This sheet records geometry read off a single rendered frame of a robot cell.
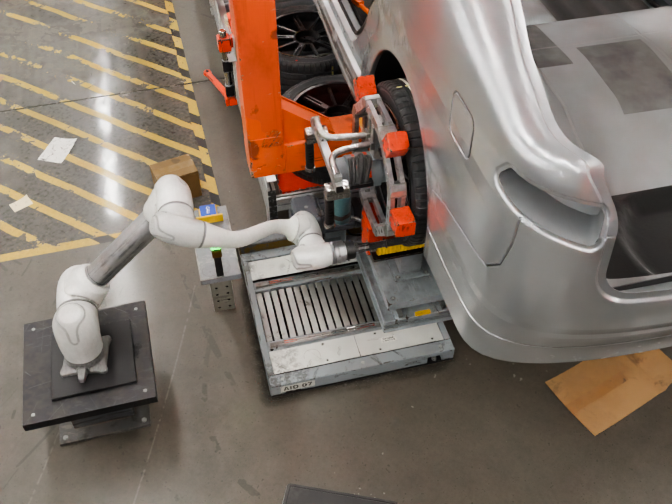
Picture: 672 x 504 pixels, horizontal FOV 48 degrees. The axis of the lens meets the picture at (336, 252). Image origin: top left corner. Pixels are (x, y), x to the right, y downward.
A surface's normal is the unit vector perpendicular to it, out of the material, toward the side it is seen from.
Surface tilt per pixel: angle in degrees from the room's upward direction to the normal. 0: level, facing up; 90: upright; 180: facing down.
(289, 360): 0
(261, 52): 90
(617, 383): 1
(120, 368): 1
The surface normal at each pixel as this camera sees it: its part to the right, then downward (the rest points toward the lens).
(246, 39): 0.24, 0.71
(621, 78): 0.01, -0.66
